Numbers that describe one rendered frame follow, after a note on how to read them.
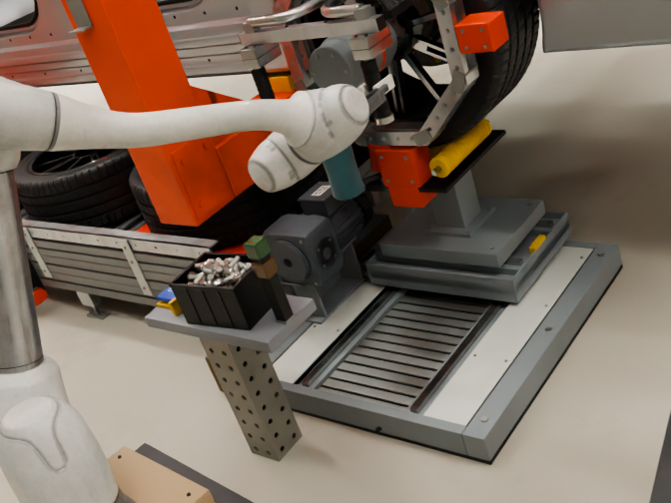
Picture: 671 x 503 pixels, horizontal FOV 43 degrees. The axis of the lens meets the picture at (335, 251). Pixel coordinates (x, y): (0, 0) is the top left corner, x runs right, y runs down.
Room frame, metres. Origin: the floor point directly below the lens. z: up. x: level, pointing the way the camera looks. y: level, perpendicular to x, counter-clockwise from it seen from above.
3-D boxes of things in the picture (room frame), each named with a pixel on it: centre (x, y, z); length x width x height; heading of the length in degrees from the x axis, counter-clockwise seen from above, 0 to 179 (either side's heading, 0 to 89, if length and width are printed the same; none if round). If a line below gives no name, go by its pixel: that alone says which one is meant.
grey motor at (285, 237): (2.32, -0.01, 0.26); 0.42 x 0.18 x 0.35; 134
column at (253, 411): (1.83, 0.31, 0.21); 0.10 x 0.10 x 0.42; 44
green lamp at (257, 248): (1.66, 0.16, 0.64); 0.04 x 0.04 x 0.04; 44
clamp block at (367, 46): (1.86, -0.23, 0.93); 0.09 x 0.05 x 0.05; 134
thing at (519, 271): (2.25, -0.38, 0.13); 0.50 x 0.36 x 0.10; 44
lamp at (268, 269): (1.66, 0.16, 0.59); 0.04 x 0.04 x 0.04; 44
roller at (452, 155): (2.11, -0.41, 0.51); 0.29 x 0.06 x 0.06; 134
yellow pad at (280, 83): (2.63, -0.04, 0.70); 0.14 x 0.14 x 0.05; 44
